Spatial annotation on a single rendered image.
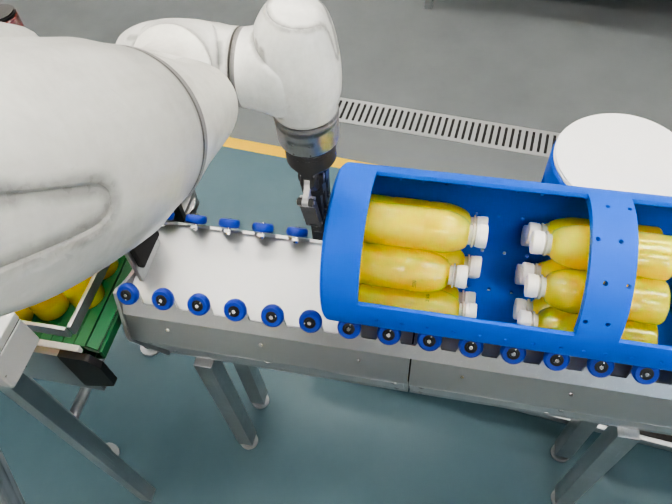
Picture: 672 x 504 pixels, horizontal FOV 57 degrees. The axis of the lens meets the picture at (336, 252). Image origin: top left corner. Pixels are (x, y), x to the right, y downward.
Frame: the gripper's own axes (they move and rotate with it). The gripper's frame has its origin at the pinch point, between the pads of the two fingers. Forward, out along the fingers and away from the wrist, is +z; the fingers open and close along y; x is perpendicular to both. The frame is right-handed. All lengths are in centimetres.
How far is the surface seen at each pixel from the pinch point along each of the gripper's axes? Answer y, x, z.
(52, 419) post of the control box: 29, -57, 45
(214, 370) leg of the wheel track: 7, -30, 56
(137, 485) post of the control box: 28, -57, 101
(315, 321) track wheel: 8.5, -0.6, 19.0
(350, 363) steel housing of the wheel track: 11.1, 6.2, 29.4
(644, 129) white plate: -45, 60, 12
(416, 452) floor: -1, 22, 116
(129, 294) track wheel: 8.7, -38.4, 19.2
